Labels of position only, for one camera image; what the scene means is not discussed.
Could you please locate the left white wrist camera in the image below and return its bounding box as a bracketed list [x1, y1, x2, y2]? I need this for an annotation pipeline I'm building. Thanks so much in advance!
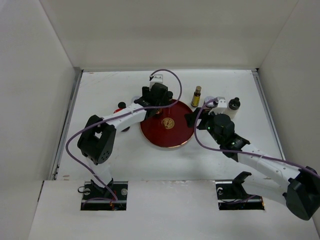
[149, 73, 163, 84]

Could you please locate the black cap white bottle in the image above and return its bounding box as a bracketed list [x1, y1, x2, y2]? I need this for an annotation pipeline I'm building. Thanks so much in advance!
[224, 97, 241, 119]

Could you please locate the white lid jar left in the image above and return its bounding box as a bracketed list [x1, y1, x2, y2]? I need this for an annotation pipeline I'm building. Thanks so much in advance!
[132, 96, 140, 102]

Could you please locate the white lid jar right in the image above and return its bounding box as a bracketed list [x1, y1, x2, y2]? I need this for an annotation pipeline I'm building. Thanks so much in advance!
[203, 96, 217, 109]

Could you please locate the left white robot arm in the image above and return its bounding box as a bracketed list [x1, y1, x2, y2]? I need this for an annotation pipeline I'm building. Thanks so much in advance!
[77, 82, 174, 200]

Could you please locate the black cap spice bottle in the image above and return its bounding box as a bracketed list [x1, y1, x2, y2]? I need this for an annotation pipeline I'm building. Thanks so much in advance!
[118, 101, 127, 109]
[166, 91, 173, 105]

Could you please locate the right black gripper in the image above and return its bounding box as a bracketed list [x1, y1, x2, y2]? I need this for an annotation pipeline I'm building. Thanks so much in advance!
[184, 107, 223, 145]

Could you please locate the red round tray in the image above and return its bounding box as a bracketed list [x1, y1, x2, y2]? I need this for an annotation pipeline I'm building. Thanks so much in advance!
[140, 101, 194, 148]

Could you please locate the white lid jar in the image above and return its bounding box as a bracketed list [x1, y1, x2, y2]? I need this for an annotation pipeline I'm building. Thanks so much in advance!
[203, 96, 217, 109]
[132, 96, 140, 102]

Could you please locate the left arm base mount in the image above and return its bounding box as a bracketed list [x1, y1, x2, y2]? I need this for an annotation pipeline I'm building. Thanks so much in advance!
[77, 180, 129, 211]

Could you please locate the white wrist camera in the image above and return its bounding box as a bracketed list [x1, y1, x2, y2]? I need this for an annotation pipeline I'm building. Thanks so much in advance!
[149, 73, 163, 84]
[212, 96, 228, 114]

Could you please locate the yellow label oil bottle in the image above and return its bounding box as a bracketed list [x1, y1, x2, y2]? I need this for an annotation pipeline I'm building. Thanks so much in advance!
[190, 86, 202, 108]

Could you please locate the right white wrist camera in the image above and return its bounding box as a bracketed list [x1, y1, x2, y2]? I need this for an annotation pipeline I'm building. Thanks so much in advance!
[212, 96, 228, 114]

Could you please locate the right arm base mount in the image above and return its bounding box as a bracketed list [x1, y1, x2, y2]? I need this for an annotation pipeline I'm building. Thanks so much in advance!
[215, 171, 265, 211]

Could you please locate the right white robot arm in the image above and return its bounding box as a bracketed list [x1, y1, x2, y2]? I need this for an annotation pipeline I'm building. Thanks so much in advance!
[184, 107, 320, 221]

